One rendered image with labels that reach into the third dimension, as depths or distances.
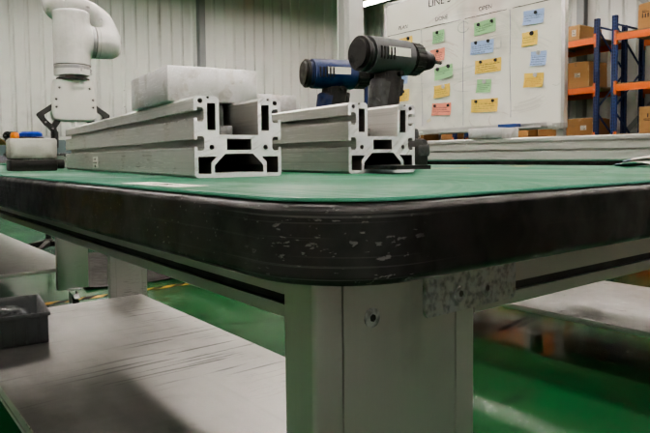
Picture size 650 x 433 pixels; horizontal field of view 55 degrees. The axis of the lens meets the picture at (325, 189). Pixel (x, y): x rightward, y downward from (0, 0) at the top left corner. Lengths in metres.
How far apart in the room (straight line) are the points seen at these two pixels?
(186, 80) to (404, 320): 0.40
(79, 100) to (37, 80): 11.12
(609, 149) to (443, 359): 1.89
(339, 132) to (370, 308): 0.37
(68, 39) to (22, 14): 11.25
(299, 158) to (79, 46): 0.88
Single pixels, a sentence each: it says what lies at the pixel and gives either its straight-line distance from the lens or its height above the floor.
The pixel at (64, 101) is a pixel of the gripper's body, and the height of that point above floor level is 0.94.
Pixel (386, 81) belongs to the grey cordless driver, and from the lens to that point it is 1.06.
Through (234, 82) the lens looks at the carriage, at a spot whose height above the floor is 0.89.
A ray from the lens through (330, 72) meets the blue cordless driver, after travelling 1.27.
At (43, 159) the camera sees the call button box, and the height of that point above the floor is 0.80.
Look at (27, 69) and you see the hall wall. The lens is 12.76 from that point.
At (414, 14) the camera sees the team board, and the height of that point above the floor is 1.82.
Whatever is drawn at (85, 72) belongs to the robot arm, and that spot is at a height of 1.01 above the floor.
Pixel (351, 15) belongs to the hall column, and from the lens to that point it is 9.64.
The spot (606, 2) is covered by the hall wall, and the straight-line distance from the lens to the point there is 12.74.
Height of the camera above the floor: 0.80
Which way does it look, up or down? 3 degrees down
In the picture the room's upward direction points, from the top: 1 degrees counter-clockwise
